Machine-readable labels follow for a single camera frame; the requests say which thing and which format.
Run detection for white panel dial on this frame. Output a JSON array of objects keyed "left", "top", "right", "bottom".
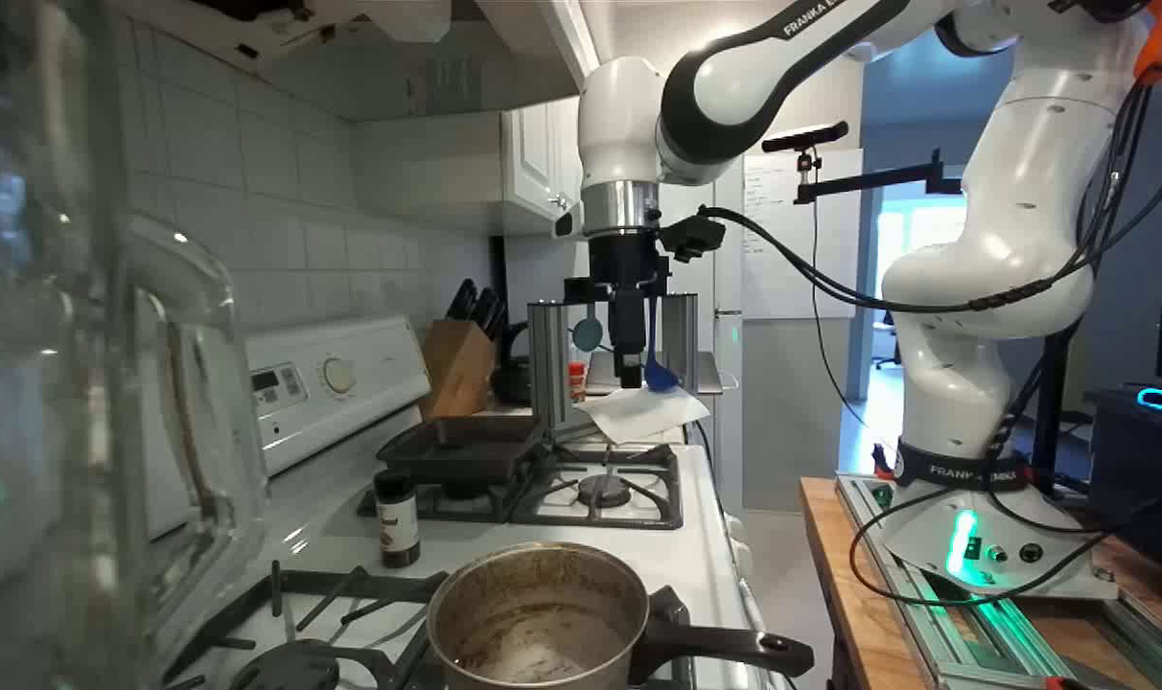
[{"left": 320, "top": 355, "right": 362, "bottom": 399}]

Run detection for black countertop appliance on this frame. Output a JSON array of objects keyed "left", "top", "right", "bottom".
[{"left": 491, "top": 321, "right": 540, "bottom": 409}]

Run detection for wooden knife block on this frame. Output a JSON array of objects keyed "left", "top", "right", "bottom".
[{"left": 418, "top": 316, "right": 500, "bottom": 421}]

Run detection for glass jar blender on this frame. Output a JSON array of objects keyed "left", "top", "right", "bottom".
[{"left": 0, "top": 0, "right": 275, "bottom": 690}]

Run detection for black square baking pan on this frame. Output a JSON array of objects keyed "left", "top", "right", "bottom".
[{"left": 374, "top": 420, "right": 551, "bottom": 491}]

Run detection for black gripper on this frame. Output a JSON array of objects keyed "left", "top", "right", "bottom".
[{"left": 595, "top": 240, "right": 671, "bottom": 393}]

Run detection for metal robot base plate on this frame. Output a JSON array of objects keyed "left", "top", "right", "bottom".
[{"left": 838, "top": 468, "right": 1162, "bottom": 690}]

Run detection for black computer case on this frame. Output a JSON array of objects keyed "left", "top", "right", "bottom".
[{"left": 1087, "top": 380, "right": 1162, "bottom": 582}]

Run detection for black and white container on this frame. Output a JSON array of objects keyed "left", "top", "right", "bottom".
[{"left": 374, "top": 472, "right": 427, "bottom": 573}]

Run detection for black camera on boom stand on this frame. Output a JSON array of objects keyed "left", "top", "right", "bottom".
[{"left": 761, "top": 118, "right": 971, "bottom": 208}]

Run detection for white cloth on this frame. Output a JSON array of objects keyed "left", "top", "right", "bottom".
[{"left": 582, "top": 385, "right": 712, "bottom": 447}]

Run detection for black burner grate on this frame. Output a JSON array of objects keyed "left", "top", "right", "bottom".
[
  {"left": 155, "top": 559, "right": 687, "bottom": 690},
  {"left": 358, "top": 426, "right": 691, "bottom": 535}
]

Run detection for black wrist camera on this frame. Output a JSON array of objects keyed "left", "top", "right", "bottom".
[{"left": 657, "top": 208, "right": 734, "bottom": 264}]

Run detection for black camera cable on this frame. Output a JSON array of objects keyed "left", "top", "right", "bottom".
[{"left": 701, "top": 63, "right": 1162, "bottom": 337}]

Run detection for white range hood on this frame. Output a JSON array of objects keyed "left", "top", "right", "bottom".
[{"left": 103, "top": 0, "right": 609, "bottom": 128}]

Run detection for white wall cabinet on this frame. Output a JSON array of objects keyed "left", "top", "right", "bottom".
[{"left": 500, "top": 93, "right": 590, "bottom": 240}]

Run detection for orange cable strap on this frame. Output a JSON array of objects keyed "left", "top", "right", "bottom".
[{"left": 1130, "top": 0, "right": 1162, "bottom": 86}]

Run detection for white gas stove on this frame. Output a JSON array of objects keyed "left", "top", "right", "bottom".
[{"left": 129, "top": 316, "right": 803, "bottom": 690}]

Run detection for wooden table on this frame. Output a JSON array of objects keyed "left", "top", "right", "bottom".
[{"left": 798, "top": 472, "right": 1162, "bottom": 690}]

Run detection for blue utensil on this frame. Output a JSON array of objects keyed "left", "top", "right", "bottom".
[{"left": 641, "top": 320, "right": 684, "bottom": 394}]

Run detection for black base cable loop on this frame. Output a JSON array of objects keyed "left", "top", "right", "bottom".
[{"left": 845, "top": 480, "right": 1114, "bottom": 614}]

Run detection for steel pot with black handle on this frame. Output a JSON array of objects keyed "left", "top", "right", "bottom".
[{"left": 421, "top": 540, "right": 822, "bottom": 690}]

